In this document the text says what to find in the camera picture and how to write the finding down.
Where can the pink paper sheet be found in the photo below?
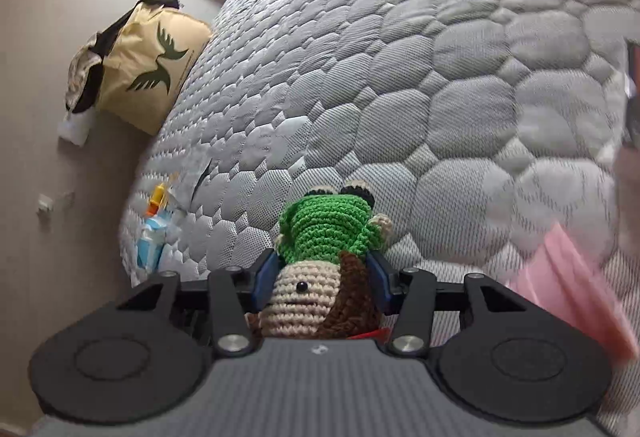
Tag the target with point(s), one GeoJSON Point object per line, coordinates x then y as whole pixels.
{"type": "Point", "coordinates": [557, 278]}

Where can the crochet doll green hat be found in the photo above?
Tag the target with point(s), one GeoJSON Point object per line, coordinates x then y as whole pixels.
{"type": "Point", "coordinates": [323, 289]}

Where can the white wall socket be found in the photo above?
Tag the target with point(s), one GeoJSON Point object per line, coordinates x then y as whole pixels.
{"type": "Point", "coordinates": [45, 205]}

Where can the beige bag with bird logo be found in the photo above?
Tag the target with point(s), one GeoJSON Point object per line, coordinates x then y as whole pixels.
{"type": "Point", "coordinates": [134, 69]}

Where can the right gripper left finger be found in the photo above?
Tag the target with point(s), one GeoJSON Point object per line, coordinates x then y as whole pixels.
{"type": "Point", "coordinates": [235, 292]}

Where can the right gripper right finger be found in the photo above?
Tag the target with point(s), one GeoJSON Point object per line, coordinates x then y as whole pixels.
{"type": "Point", "coordinates": [408, 294]}

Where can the gloved right hand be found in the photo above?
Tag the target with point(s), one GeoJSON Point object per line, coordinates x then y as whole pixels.
{"type": "Point", "coordinates": [626, 170]}

